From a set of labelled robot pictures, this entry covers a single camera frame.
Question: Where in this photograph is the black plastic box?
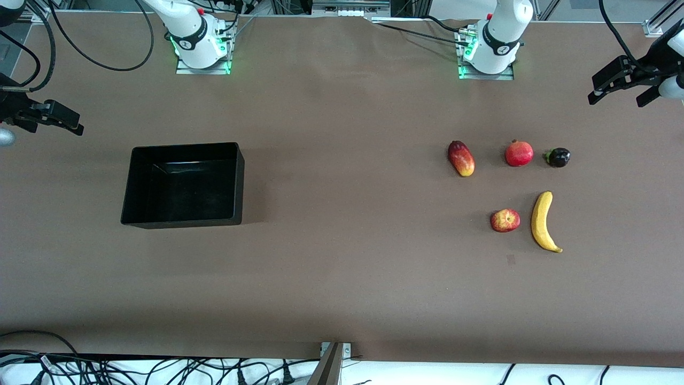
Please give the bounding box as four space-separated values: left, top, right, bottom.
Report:
121 142 245 229

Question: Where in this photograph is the yellow banana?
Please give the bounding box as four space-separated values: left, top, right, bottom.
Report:
531 191 563 253

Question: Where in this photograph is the red yellow apple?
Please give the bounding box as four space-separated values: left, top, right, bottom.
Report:
491 209 521 233

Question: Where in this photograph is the dark purple mangosteen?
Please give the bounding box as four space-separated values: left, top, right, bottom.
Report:
543 148 571 168

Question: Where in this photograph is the red pomegranate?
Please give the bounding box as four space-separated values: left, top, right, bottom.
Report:
505 140 534 167

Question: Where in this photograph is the red yellow mango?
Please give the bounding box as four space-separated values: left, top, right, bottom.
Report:
448 140 476 178

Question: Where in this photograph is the white power strip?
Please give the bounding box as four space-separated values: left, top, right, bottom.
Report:
312 0 392 17

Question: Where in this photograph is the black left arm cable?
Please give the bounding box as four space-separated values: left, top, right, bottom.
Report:
598 0 659 74

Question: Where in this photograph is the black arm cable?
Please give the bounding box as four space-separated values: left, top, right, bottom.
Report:
47 0 155 72
598 0 659 74

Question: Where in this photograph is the aluminium frame profile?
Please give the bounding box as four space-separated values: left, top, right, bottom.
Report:
643 0 684 38

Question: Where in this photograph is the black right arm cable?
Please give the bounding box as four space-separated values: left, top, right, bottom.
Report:
47 0 155 72

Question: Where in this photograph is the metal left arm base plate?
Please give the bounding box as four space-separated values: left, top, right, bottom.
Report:
458 61 515 81

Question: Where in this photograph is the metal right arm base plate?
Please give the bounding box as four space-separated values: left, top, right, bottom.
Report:
176 52 232 75

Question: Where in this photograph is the black cable on table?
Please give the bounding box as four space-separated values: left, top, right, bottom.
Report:
374 15 472 48

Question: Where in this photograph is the black cable bundle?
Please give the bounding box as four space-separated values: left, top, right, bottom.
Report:
0 330 321 385

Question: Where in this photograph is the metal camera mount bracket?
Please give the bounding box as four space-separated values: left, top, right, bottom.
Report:
307 342 352 385

